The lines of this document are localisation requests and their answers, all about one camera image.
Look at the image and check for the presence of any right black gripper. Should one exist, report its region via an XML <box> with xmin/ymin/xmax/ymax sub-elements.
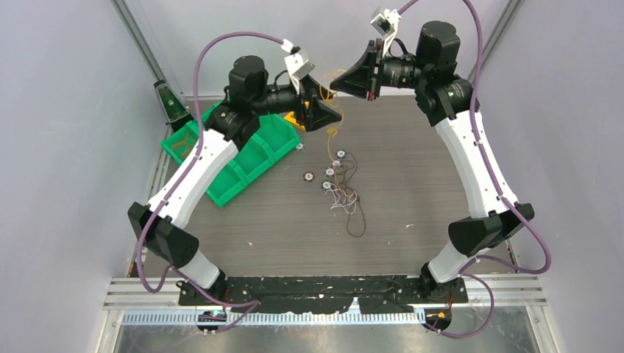
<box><xmin>330</xmin><ymin>39</ymin><xmax>429</xmax><ymax>102</ymax></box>

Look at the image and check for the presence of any yellow wire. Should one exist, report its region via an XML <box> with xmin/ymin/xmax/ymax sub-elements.
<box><xmin>317</xmin><ymin>68</ymin><xmax>348</xmax><ymax>167</ymax></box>

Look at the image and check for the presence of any coloured wire bundle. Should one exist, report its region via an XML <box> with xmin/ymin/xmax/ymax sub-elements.
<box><xmin>329</xmin><ymin>151</ymin><xmax>367</xmax><ymax>239</ymax></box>

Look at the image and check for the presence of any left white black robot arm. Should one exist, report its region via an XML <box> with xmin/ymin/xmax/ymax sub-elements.
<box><xmin>127</xmin><ymin>53</ymin><xmax>341</xmax><ymax>304</ymax></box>

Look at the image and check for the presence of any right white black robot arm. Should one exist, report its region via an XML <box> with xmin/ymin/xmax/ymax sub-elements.
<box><xmin>330</xmin><ymin>19</ymin><xmax>534</xmax><ymax>302</ymax></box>

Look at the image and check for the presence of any yellow triangular plastic piece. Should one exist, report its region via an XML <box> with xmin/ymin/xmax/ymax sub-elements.
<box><xmin>283</xmin><ymin>112</ymin><xmax>305</xmax><ymax>131</ymax></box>

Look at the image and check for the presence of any green compartment tray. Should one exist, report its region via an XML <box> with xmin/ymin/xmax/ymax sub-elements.
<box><xmin>160</xmin><ymin>114</ymin><xmax>301</xmax><ymax>207</ymax></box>

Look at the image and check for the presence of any green black corner device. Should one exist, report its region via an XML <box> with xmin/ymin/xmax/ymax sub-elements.
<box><xmin>154</xmin><ymin>80</ymin><xmax>194</xmax><ymax>132</ymax></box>

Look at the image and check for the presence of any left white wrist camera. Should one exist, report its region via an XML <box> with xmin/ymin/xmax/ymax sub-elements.
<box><xmin>284</xmin><ymin>46</ymin><xmax>315</xmax><ymax>95</ymax></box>

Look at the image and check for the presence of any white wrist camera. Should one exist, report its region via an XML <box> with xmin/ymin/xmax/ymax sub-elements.
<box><xmin>370</xmin><ymin>7</ymin><xmax>401</xmax><ymax>56</ymax></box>
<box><xmin>284</xmin><ymin>46</ymin><xmax>315</xmax><ymax>95</ymax></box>

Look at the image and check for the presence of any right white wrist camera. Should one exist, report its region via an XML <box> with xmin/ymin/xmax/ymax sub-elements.
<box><xmin>370</xmin><ymin>7</ymin><xmax>401</xmax><ymax>56</ymax></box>

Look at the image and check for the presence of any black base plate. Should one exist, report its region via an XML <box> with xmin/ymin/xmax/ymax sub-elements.
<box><xmin>206</xmin><ymin>274</ymin><xmax>468</xmax><ymax>314</ymax></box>

